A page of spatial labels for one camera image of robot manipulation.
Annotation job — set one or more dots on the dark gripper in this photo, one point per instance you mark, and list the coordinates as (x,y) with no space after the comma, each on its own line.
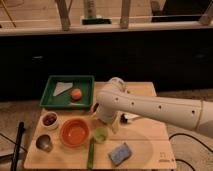
(123,119)

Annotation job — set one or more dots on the green pepper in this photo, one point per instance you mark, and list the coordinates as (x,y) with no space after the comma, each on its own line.
(91,154)

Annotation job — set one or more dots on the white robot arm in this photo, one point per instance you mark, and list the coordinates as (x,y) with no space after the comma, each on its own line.
(189,114)

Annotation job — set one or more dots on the small metal cup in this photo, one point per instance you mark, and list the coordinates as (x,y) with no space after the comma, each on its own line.
(44,143)

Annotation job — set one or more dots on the blue sponge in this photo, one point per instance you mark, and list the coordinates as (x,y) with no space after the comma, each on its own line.
(119,154)

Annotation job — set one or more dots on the orange plastic bowl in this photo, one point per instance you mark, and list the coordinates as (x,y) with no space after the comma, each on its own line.
(74,132)

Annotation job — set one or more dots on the orange round fruit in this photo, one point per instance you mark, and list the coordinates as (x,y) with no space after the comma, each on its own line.
(76,94)

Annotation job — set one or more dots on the green plastic tray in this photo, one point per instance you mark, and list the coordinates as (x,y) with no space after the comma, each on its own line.
(64,101)

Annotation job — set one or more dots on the grey triangular cloth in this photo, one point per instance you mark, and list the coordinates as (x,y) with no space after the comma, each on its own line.
(61,87)

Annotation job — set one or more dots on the white bowl with food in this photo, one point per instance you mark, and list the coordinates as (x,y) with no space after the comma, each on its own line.
(50,121)

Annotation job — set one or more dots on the black stand pole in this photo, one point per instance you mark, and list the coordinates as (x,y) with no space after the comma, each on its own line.
(15,156)

